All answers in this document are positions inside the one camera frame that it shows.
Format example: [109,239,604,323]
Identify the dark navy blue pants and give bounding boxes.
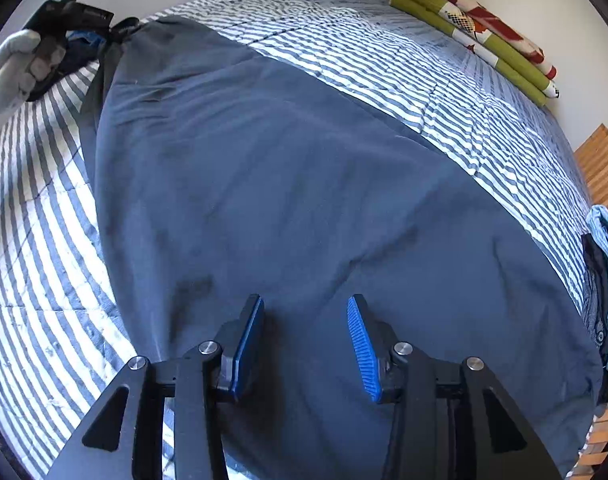
[80,18,602,479]

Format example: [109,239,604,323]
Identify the white gloved hand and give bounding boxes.
[0,29,40,128]

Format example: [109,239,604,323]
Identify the blue white striped bedspread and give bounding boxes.
[0,0,596,479]

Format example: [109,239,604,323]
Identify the black folded garment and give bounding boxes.
[581,233,608,405]

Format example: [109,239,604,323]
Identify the green red floral folded blanket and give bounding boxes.
[389,0,560,106]

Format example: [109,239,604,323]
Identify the wooden slatted bed frame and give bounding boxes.
[567,125,608,479]

